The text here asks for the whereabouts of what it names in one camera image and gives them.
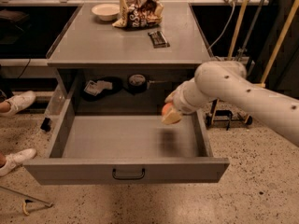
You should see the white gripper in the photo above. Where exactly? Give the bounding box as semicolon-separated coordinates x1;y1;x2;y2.
162;83;203;125

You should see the orange fruit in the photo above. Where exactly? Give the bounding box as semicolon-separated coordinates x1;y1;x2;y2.
162;103;172;116

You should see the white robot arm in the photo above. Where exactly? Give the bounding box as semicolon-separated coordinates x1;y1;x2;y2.
162;61;299;146

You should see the grey open drawer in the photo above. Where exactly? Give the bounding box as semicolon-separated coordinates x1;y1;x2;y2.
22;94;231;186

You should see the black tape roll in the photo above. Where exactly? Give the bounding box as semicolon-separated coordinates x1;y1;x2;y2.
127;74;148;93

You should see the grey cabinet table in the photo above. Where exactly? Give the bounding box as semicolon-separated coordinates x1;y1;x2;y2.
48;3;210;116

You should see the dark snack bar wrapper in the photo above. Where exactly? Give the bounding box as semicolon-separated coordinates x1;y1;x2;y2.
148;31;170;49

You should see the crumpled chip bag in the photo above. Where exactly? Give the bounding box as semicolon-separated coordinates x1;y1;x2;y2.
112;0;164;29

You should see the white ceramic bowl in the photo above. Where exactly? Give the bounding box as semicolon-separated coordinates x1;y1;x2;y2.
92;4;120;21

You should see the small black caster block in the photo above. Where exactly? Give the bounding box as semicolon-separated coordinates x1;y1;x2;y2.
40;118;51;132

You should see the white sneaker upper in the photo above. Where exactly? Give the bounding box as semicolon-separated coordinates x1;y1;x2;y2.
0;91;36;117

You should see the white sneaker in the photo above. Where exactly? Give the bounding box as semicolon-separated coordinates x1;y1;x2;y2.
0;148;36;176
0;91;36;117

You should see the white sneaker lower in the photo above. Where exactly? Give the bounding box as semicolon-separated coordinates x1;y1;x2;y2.
0;148;36;176

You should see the metal stand leg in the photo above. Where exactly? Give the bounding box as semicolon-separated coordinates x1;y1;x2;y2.
0;186;53;216

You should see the yellow hand truck frame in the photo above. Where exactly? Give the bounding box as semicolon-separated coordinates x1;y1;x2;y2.
204;0;299;131

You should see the black drawer handle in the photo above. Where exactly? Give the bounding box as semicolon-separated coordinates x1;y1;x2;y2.
112;168;146;181

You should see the white power cable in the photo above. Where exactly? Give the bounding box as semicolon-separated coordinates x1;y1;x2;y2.
206;2;236;53

